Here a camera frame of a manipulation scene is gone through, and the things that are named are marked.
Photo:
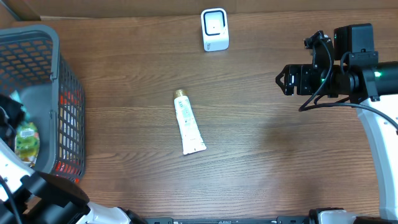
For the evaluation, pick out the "grey plastic shopping basket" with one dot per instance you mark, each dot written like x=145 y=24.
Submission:
x=34 y=71

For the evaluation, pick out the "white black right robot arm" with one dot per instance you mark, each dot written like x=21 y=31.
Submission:
x=346 y=72

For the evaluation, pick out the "green yellow snack pouch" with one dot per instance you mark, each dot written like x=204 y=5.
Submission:
x=27 y=143

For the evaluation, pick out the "white barcode scanner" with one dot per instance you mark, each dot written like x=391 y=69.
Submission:
x=215 y=32

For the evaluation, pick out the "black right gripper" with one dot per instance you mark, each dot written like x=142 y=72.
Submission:
x=302 y=72

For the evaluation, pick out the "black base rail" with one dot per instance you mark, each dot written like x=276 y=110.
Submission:
x=278 y=220

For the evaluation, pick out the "white tube with gold cap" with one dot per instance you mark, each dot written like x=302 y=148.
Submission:
x=192 y=140

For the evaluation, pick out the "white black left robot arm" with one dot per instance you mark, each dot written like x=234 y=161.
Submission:
x=29 y=196

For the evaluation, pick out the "teal snack packet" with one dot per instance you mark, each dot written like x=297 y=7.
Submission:
x=15 y=99

